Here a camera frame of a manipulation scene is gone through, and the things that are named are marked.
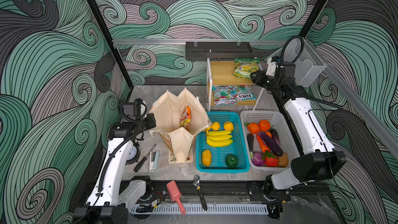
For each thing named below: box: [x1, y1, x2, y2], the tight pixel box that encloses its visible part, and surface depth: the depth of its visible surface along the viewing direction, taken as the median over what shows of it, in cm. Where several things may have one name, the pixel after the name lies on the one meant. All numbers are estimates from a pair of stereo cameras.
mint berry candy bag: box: [212, 85, 238, 107], surface depth 92 cm
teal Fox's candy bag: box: [232, 85, 257, 102], surface depth 93 cm
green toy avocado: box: [225, 154, 238, 168], surface depth 81 cm
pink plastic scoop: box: [166, 179, 186, 215], surface depth 73 cm
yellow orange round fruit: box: [223, 120, 234, 132], surface depth 94 cm
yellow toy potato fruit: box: [201, 149, 212, 167], surface depth 82 cm
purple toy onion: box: [251, 151, 265, 167], surface depth 79 cm
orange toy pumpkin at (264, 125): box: [258, 119, 272, 133], surface depth 93 cm
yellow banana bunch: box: [205, 129, 234, 147], surface depth 89 cm
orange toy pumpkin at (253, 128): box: [246, 122, 260, 135], surface depth 92 cm
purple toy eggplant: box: [259, 131, 283, 157], surface depth 85 cm
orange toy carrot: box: [256, 134, 271, 153], surface depth 85 cm
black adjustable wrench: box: [192, 174, 208, 212], surface depth 76 cm
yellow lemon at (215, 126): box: [210, 121, 221, 132], surface depth 95 cm
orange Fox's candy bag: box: [179, 105, 192, 130], surface depth 92 cm
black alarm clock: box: [125, 142, 141, 166], surface depth 85 cm
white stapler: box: [148, 150, 161, 172], surface depth 83 cm
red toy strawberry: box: [261, 150, 279, 167], surface depth 79 cm
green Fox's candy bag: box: [233, 58, 261, 79], surface depth 80 cm
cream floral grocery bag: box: [149, 87, 211, 164], surface depth 81 cm
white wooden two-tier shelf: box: [206, 57, 265, 112], surface depth 89 cm
